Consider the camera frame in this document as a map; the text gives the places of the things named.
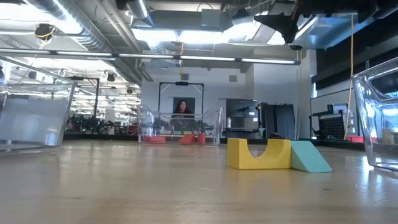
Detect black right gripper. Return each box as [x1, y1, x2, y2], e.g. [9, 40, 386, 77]
[254, 0, 330, 44]

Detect yellow arch block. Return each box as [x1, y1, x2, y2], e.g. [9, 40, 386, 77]
[226, 138, 292, 170]

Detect teal wedge block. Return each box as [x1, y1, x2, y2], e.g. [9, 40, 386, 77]
[290, 140, 333, 174]

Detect red wedge block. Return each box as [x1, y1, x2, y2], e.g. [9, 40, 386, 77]
[177, 133, 196, 145]

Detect red rectangular block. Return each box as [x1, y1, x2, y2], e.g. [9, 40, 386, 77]
[143, 136, 167, 144]

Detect long suspended light bar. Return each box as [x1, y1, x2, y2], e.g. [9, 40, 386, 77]
[0, 49, 302, 66]

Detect dark grey curtain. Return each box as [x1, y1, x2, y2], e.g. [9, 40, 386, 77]
[259, 103, 296, 140]

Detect black background cabinet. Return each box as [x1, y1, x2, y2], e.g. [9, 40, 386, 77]
[226, 98, 259, 139]

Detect black perforated cart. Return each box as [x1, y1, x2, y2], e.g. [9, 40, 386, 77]
[309, 103, 351, 140]

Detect person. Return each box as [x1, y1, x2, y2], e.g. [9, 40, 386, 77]
[169, 99, 197, 133]

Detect clear plastic bin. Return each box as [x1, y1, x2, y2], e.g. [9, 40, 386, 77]
[0, 55, 77, 156]
[351, 57, 398, 172]
[136, 105, 224, 146]

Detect black background robot arms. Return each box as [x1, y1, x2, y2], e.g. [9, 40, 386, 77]
[65, 114, 116, 134]

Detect black table frame rails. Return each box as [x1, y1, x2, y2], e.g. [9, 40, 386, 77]
[63, 133, 367, 152]

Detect black background station frame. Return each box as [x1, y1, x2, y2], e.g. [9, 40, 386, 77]
[158, 82, 205, 113]

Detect round silver ventilation duct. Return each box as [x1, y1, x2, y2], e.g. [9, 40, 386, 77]
[126, 0, 155, 27]

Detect black ceiling cord reel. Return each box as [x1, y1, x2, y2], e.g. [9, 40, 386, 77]
[34, 23, 57, 42]

